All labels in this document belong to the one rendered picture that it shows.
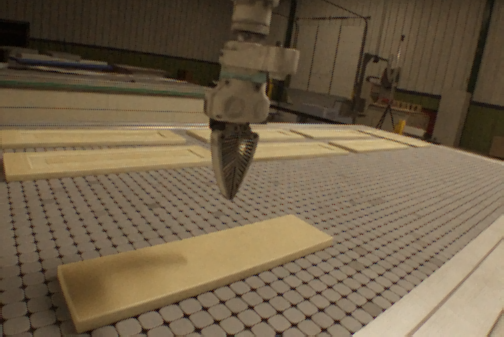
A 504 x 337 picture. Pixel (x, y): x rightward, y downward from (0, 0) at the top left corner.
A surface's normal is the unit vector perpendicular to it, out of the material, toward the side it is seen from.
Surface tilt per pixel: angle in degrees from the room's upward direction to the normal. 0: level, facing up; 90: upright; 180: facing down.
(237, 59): 90
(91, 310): 0
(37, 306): 0
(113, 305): 0
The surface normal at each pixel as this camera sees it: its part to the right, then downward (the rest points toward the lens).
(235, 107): 0.58, 0.32
